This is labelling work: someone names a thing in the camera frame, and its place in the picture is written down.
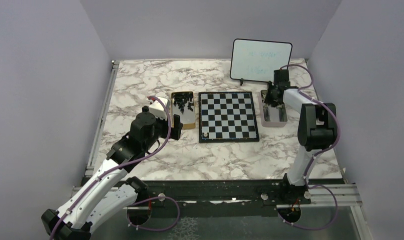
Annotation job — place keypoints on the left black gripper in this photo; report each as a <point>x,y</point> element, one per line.
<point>176,130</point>

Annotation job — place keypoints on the yellow tin tray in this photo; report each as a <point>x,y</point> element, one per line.
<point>188,118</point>

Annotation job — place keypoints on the black white chessboard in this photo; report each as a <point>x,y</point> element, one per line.
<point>227,116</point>

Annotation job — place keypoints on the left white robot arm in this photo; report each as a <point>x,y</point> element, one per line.
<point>93,204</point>

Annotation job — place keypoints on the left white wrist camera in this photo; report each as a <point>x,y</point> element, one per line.
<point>159,107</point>

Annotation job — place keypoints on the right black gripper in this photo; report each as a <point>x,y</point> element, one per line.
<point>268,100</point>

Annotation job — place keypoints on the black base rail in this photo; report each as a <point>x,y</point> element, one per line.
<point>223,198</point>

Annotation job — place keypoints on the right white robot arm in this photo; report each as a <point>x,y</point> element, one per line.
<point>317,132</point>

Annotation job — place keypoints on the small whiteboard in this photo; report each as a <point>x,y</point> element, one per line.
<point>256,60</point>

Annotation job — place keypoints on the black chess pieces pile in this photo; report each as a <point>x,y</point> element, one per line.
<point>184,101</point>

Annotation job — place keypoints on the lilac tin tray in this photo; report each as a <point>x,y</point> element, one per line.
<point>272,117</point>

